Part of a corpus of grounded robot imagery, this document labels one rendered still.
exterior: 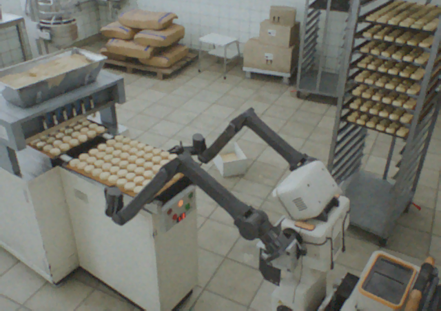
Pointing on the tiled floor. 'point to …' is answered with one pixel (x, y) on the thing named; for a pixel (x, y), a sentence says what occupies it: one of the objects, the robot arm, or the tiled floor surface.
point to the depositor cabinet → (41, 215)
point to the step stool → (220, 49)
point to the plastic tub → (231, 161)
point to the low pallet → (150, 66)
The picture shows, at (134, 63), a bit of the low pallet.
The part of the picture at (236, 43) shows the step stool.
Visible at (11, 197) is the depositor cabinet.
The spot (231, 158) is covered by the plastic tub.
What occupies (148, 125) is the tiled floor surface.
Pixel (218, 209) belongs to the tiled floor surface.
